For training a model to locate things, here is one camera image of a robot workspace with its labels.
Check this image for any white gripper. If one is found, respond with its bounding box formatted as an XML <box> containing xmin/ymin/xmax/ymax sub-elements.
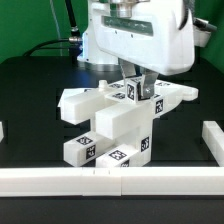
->
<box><xmin>87</xmin><ymin>0</ymin><xmax>194</xmax><ymax>100</ymax></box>

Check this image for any white tagged cube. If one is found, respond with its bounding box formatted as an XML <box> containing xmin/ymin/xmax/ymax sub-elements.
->
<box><xmin>125</xmin><ymin>77</ymin><xmax>141</xmax><ymax>103</ymax></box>

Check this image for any white chair seat part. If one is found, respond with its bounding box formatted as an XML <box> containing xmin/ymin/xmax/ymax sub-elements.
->
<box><xmin>96</xmin><ymin>95</ymin><xmax>164</xmax><ymax>165</ymax></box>

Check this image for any white chair back frame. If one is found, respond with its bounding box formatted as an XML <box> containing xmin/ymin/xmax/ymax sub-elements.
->
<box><xmin>58</xmin><ymin>78</ymin><xmax>198</xmax><ymax>140</ymax></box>

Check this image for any white base tag plate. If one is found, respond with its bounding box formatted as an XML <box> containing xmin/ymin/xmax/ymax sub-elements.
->
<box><xmin>57</xmin><ymin>87</ymin><xmax>91</xmax><ymax>108</ymax></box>

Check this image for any white right obstacle bar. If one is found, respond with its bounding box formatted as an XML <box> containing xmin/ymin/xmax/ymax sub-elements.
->
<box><xmin>202</xmin><ymin>121</ymin><xmax>224</xmax><ymax>167</ymax></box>

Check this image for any white front obstacle bar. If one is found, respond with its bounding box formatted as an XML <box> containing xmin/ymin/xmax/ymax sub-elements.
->
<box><xmin>0</xmin><ymin>167</ymin><xmax>224</xmax><ymax>197</ymax></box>

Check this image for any black cable with connector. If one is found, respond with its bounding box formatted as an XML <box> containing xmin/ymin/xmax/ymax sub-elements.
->
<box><xmin>22</xmin><ymin>0</ymin><xmax>84</xmax><ymax>64</ymax></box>

